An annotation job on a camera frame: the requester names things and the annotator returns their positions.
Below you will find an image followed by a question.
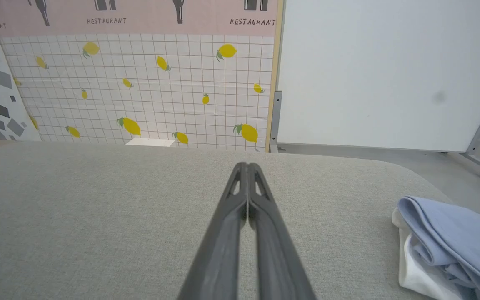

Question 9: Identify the white box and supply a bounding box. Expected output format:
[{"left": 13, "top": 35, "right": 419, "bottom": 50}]
[{"left": 125, "top": 137, "right": 176, "bottom": 148}]

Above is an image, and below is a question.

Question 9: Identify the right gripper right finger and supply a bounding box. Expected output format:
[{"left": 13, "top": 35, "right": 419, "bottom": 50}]
[{"left": 247, "top": 162, "right": 318, "bottom": 300}]

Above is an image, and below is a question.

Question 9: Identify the grey metal stand leg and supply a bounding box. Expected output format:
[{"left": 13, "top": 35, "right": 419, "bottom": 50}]
[{"left": 440, "top": 81, "right": 480, "bottom": 181}]

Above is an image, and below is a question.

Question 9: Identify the lemon print tiled partition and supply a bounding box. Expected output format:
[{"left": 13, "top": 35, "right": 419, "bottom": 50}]
[{"left": 0, "top": 0, "right": 285, "bottom": 153}]

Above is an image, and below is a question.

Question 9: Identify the white board partition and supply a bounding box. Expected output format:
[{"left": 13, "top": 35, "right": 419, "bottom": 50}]
[{"left": 274, "top": 0, "right": 480, "bottom": 153}]

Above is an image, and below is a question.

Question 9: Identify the light blue white shirt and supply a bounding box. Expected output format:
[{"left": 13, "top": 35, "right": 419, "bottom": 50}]
[{"left": 392, "top": 196, "right": 480, "bottom": 300}]

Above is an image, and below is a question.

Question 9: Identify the grey fabric sofa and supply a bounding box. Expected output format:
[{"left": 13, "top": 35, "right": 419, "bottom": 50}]
[{"left": 0, "top": 142, "right": 480, "bottom": 300}]

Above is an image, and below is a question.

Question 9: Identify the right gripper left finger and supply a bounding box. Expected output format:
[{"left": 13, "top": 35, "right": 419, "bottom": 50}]
[{"left": 177, "top": 162, "right": 250, "bottom": 300}]

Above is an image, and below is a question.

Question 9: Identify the grey metal partition foot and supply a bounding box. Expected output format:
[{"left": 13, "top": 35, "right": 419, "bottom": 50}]
[{"left": 268, "top": 90, "right": 286, "bottom": 153}]

